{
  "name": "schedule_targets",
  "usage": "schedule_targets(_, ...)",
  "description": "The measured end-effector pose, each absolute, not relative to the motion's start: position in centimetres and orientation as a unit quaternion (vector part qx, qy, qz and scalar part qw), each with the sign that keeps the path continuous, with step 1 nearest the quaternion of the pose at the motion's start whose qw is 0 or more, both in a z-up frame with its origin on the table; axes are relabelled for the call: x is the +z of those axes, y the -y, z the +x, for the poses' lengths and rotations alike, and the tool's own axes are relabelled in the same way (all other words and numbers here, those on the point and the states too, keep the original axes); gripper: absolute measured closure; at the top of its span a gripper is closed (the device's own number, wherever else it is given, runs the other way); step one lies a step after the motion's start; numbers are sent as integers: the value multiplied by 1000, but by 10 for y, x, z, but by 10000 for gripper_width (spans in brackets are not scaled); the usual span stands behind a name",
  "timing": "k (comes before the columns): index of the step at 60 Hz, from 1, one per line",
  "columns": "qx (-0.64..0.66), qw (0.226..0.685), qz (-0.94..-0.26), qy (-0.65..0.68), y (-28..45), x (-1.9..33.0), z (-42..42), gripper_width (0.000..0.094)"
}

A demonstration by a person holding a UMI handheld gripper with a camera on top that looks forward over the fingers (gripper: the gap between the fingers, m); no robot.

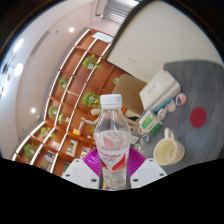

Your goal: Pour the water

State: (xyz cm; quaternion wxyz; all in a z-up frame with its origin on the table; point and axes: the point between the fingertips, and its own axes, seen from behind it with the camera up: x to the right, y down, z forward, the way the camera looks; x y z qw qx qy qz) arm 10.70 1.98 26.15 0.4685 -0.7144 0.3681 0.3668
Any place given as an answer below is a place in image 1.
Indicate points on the clear plastic water bottle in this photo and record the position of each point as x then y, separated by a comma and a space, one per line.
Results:
112, 133

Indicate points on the flat round red coaster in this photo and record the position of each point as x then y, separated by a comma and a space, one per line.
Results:
198, 117

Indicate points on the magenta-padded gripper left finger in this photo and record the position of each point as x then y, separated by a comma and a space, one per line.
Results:
80, 171

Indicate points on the stack of white books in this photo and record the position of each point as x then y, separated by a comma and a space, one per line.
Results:
160, 88

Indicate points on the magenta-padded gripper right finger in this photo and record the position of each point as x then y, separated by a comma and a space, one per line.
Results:
148, 170

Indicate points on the cream ceramic mug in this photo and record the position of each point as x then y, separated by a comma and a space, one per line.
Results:
168, 151

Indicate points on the round printed badge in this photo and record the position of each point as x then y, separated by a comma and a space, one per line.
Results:
136, 147
161, 113
144, 139
171, 105

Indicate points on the ceiling lights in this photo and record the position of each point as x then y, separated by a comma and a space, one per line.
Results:
18, 69

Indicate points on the wooden shelf unit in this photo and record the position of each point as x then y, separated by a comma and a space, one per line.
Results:
76, 90

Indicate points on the tan upholstered chair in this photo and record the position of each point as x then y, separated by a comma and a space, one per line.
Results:
128, 91

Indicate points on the blue and orange round badge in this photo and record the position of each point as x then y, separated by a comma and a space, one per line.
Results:
181, 99

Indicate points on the green and white box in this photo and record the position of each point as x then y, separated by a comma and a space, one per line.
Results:
150, 122

